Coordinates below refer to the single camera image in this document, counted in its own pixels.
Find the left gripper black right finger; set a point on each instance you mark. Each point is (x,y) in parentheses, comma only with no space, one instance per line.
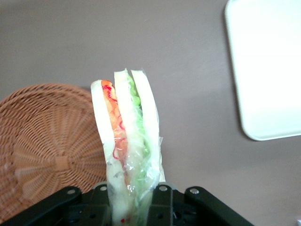
(162,197)

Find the brown wicker basket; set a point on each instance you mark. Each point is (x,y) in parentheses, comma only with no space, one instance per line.
(47,146)

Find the plastic-wrapped sandwich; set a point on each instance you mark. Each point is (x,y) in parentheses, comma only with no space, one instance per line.
(131,131)

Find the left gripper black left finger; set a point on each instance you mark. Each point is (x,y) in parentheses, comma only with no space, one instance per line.
(56,200)

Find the cream plastic tray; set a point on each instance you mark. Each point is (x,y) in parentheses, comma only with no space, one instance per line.
(270,70)

